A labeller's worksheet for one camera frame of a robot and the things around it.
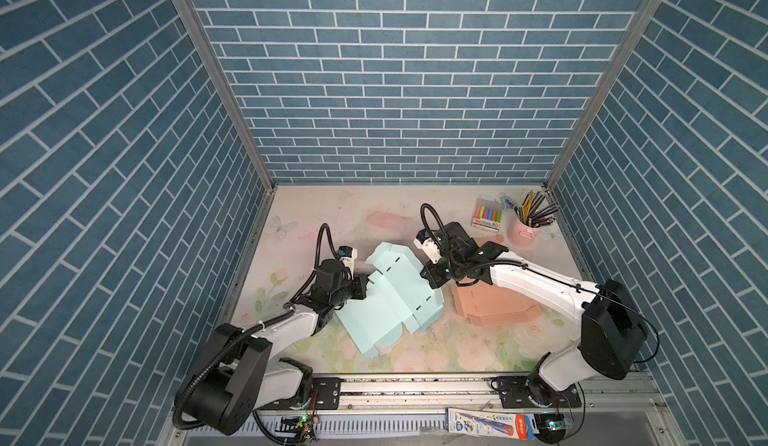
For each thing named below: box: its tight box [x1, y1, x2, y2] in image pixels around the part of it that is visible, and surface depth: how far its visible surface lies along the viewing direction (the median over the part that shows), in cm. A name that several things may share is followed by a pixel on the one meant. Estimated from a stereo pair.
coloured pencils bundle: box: [513, 190, 559, 228], surface depth 98 cm
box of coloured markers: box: [471, 198, 503, 232], surface depth 113 cm
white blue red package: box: [445, 408, 540, 440], surface depth 71 cm
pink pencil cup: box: [507, 218, 541, 247], surface depth 98 cm
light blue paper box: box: [334, 242, 445, 357], surface depth 87 cm
